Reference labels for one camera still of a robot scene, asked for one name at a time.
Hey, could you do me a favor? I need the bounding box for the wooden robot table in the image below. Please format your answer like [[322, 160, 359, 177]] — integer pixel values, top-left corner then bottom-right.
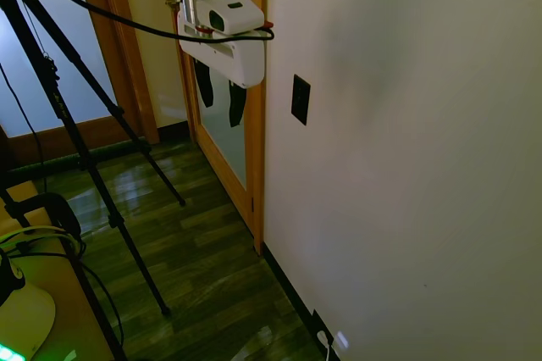
[[0, 178, 119, 361]]

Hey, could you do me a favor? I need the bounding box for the thin black hanging cable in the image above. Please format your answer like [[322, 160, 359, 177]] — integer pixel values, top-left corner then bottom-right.
[[0, 62, 48, 192]]

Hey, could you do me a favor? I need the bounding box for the black camera tripod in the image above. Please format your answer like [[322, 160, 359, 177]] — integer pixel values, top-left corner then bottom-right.
[[0, 0, 187, 361]]

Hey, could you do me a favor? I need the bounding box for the wooden glass panel door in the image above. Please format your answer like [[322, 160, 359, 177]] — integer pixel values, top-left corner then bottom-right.
[[169, 0, 268, 252]]

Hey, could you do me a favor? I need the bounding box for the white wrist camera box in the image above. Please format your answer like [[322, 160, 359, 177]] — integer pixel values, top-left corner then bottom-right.
[[195, 0, 265, 36]]

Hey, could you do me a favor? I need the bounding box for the black wall outlet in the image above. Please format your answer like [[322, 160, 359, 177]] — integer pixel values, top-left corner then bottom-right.
[[311, 308, 328, 344]]

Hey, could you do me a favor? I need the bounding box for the black baseboard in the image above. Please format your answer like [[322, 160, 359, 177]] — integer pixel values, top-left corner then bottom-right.
[[262, 242, 340, 361]]

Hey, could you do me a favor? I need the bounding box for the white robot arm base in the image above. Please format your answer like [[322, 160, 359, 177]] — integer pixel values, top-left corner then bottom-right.
[[0, 250, 57, 361]]

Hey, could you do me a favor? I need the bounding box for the black clamp on table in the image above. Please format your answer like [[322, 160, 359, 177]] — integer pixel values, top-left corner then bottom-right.
[[3, 192, 86, 269]]

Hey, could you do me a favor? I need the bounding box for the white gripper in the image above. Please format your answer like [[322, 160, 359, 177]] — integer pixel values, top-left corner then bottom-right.
[[176, 0, 267, 128]]

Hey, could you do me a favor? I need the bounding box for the black wall light switch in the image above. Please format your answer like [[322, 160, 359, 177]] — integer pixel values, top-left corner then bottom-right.
[[290, 74, 312, 126]]

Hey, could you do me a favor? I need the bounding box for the wooden door frame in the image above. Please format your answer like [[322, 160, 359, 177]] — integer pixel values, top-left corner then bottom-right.
[[70, 0, 161, 146]]

